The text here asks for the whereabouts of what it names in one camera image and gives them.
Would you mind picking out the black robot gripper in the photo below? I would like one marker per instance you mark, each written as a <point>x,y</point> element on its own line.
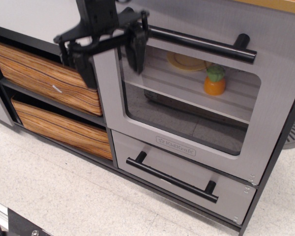
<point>100,29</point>

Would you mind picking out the grey toy oven door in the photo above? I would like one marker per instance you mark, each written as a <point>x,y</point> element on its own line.
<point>263,99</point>

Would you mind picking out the white oven shelf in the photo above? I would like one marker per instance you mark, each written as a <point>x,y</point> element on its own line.
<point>237,101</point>

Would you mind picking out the grey lower oven drawer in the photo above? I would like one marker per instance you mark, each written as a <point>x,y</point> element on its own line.
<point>201,186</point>

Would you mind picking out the upper wood-pattern fabric bin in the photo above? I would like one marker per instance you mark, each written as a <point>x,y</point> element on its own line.
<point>48,78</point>

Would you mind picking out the wood-pattern fabric bin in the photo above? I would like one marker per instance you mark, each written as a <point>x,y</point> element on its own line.
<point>52,122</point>
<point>48,78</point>

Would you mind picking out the yellow toy plate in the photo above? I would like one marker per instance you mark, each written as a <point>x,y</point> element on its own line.
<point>187,63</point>

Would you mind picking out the lower wood-pattern fabric bin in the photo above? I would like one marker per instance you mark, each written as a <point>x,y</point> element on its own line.
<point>52,122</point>

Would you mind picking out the orange toy pineapple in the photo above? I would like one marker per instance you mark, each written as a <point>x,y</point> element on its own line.
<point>215,82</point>

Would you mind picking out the dark grey kitchen cabinet frame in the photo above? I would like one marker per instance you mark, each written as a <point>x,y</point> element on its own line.
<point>68,194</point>

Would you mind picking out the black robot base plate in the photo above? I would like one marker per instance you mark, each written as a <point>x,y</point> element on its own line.
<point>13,224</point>

